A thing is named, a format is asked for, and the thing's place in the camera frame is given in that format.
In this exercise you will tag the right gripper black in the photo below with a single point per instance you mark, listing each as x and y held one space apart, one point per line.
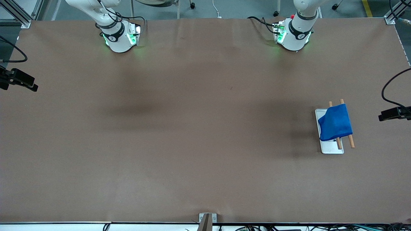
5 78

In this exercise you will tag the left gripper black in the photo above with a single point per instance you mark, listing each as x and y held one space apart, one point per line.
405 113

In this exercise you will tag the blue microfibre towel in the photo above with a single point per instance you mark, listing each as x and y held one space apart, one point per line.
335 123

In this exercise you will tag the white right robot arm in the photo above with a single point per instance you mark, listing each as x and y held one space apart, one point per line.
117 41

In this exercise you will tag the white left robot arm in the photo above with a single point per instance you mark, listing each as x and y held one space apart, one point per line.
295 38

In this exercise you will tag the wooden rack rod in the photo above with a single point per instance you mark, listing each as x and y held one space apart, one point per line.
351 141
338 143

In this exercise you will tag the aluminium cell frame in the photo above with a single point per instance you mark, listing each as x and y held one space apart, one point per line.
25 24

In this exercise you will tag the white rack base plate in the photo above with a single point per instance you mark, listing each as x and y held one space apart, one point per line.
330 147

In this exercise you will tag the metal bracket with brown post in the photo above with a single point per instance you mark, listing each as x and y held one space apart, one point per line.
207 224

